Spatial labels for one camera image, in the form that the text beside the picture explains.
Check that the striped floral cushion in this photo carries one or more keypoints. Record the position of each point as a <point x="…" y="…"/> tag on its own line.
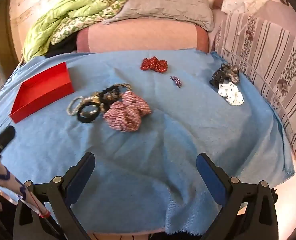
<point x="275" y="62"/>

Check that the red tray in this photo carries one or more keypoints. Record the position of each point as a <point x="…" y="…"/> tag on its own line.
<point x="35" y="97"/>

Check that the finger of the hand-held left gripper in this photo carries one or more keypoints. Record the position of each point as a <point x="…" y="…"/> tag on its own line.
<point x="3" y="136"/>

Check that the dark cloth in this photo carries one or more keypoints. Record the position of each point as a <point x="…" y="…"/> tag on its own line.
<point x="63" y="48"/>

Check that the green quilt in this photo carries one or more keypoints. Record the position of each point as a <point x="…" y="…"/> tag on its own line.
<point x="63" y="12"/>

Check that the grey cloth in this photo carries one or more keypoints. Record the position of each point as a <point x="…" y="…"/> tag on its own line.
<point x="163" y="2"/>

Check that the white patterned pillow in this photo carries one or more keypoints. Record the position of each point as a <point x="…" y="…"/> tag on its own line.
<point x="237" y="1"/>

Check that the white dotted scrunchie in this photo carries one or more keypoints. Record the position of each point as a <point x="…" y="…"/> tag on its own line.
<point x="231" y="93"/>

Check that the red dotted scrunchie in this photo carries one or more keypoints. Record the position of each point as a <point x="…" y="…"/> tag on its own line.
<point x="154" y="64"/>

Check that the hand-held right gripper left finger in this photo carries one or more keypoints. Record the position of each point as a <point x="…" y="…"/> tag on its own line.
<point x="81" y="177"/>

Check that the gold hair claw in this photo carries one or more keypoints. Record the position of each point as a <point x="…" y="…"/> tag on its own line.
<point x="98" y="98"/>

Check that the leopard print hair clip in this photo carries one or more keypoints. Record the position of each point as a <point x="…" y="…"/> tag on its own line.
<point x="126" y="87"/>

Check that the black grey scrunchie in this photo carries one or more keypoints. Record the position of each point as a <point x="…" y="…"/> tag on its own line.
<point x="224" y="75"/>

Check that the blue cloth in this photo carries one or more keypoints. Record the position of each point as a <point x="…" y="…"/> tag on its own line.
<point x="163" y="135"/>

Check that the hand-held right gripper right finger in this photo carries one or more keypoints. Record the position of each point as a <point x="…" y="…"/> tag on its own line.
<point x="212" y="177"/>

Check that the pink striped scrunchie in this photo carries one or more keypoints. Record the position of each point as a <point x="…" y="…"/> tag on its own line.
<point x="128" y="112"/>

